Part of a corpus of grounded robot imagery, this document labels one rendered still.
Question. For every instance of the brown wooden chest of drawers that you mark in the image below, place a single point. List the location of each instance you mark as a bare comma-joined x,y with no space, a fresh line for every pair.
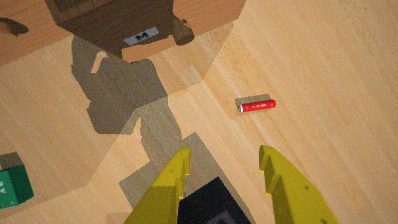
35,49

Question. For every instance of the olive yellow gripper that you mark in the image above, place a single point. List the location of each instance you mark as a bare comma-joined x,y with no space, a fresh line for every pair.
295,199

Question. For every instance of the red battery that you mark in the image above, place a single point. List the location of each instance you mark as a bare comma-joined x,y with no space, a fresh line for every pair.
257,105

